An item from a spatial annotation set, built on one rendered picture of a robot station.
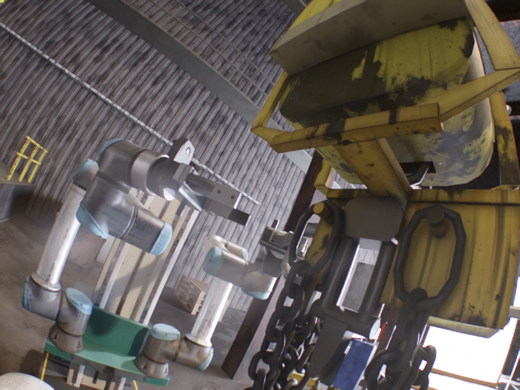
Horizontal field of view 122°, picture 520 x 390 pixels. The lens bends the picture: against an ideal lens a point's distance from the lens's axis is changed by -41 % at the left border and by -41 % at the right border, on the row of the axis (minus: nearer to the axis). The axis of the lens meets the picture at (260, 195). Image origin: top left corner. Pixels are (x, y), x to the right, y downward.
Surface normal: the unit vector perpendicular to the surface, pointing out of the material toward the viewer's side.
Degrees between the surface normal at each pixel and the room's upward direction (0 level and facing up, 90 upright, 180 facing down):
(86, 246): 105
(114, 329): 90
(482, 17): 90
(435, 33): 90
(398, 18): 180
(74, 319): 90
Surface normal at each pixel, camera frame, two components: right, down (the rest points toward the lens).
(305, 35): -0.40, 0.87
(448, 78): -0.04, 0.76
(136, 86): 0.60, 0.02
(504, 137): -0.69, -0.49
